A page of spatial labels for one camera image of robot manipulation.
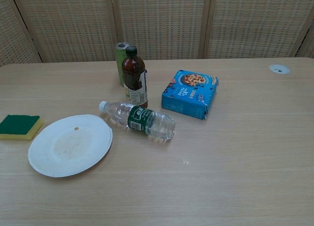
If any green and yellow sponge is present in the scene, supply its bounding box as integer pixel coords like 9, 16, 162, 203
0, 114, 45, 141

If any white round plate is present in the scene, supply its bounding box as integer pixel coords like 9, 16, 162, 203
27, 114, 113, 178

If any clear water bottle green label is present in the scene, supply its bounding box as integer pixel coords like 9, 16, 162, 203
99, 100, 176, 146

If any blue cookie box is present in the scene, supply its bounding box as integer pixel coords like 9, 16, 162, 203
161, 69, 220, 121

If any brown bottle black cap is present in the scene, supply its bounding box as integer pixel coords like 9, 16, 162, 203
122, 46, 149, 109

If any green drink can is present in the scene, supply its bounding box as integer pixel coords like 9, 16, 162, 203
115, 42, 134, 87

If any woven bamboo folding screen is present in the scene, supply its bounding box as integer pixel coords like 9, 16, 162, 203
0, 0, 314, 67

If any grey table cable grommet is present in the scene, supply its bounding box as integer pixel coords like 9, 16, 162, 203
269, 64, 291, 75

